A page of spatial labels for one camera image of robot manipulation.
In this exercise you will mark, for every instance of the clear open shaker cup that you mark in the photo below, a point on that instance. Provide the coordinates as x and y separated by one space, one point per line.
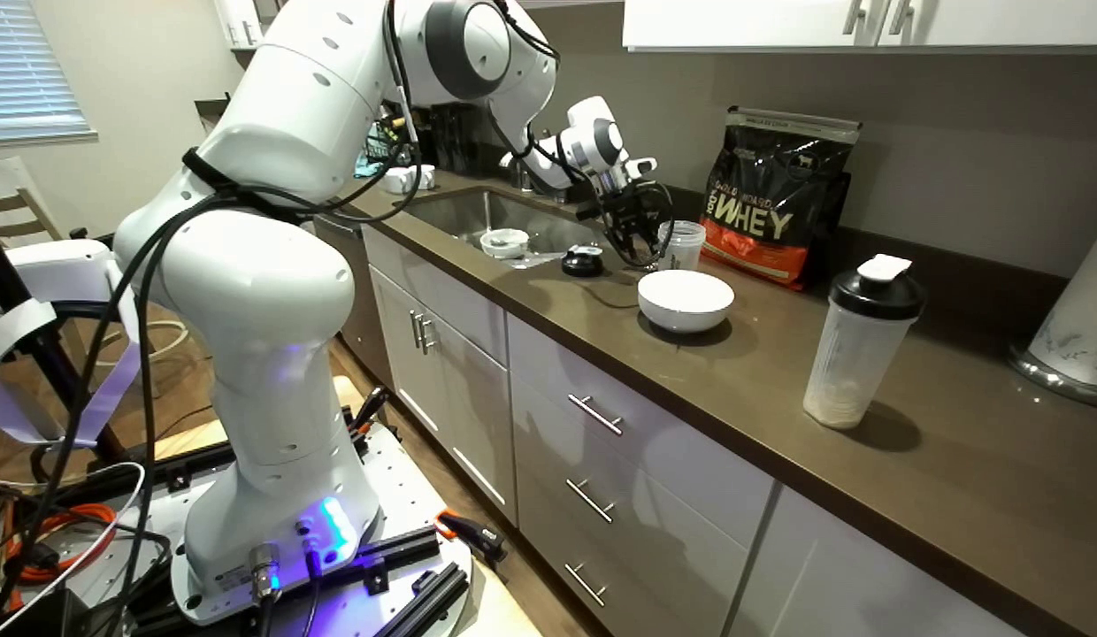
683 241

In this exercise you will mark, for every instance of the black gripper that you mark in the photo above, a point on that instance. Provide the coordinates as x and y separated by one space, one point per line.
633 210

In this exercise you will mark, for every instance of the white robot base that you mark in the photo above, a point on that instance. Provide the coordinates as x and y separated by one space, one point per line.
401 575

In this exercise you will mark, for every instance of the black whey protein bag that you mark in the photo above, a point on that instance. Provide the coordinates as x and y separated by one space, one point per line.
777 190

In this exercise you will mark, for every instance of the white bowl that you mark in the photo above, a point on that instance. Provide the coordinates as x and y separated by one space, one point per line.
683 298

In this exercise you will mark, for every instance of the stainless steel sink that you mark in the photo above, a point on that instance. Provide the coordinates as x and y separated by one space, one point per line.
475 210

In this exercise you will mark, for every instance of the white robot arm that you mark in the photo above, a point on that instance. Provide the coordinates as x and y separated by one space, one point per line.
242 267

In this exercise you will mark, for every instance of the shaker bottle with black lid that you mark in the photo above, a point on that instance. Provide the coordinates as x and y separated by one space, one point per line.
869 318

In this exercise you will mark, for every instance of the white cup in sink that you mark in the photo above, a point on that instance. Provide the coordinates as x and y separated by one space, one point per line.
502 241

